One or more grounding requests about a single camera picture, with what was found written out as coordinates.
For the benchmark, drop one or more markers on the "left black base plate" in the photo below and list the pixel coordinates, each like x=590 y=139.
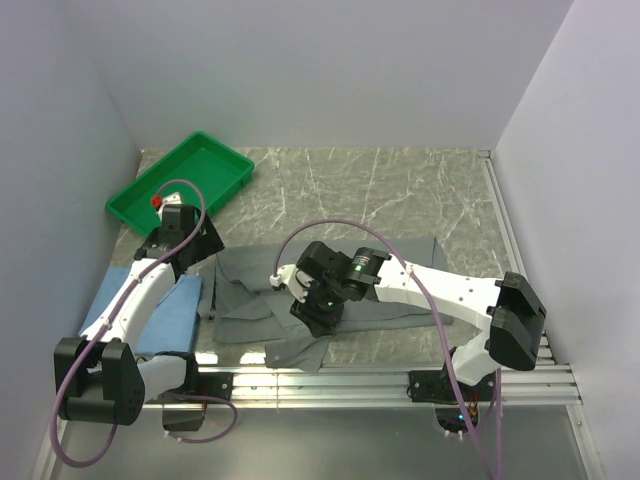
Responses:
x=199 y=385

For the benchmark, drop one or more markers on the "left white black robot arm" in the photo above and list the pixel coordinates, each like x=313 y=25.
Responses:
x=97 y=376

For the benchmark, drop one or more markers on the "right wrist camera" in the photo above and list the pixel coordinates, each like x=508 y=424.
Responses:
x=307 y=272

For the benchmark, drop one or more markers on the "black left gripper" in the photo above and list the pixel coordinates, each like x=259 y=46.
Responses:
x=209 y=243

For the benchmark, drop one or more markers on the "folded light blue shirt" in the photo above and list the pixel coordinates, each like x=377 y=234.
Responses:
x=171 y=326

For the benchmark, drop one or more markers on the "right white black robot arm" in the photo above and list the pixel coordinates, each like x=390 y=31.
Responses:
x=507 y=313

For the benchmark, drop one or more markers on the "green plastic tray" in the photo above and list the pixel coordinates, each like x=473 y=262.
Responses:
x=218 y=171

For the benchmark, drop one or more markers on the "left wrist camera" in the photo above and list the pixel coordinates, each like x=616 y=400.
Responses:
x=175 y=215

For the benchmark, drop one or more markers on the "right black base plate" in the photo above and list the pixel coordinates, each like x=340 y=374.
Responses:
x=431 y=386

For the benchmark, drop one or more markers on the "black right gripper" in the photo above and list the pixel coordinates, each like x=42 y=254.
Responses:
x=319 y=323

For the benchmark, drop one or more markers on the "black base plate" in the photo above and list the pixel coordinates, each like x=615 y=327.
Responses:
x=199 y=385
x=431 y=386

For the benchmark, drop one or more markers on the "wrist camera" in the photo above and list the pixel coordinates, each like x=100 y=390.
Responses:
x=175 y=215
x=307 y=272

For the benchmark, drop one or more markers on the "grey long sleeve shirt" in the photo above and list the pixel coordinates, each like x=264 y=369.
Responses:
x=249 y=323

